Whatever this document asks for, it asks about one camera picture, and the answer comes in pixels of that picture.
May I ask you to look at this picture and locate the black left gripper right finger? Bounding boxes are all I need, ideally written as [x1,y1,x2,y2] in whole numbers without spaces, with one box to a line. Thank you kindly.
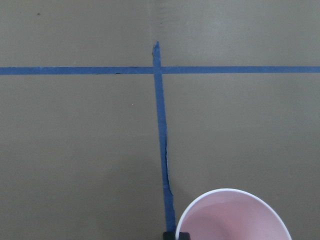
[178,232,190,240]

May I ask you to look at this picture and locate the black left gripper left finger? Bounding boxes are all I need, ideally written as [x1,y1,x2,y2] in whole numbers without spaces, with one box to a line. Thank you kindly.
[162,231,176,240]

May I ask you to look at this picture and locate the pink paper cup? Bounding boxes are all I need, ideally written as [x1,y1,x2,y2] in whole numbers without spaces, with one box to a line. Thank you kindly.
[175,188,292,240]

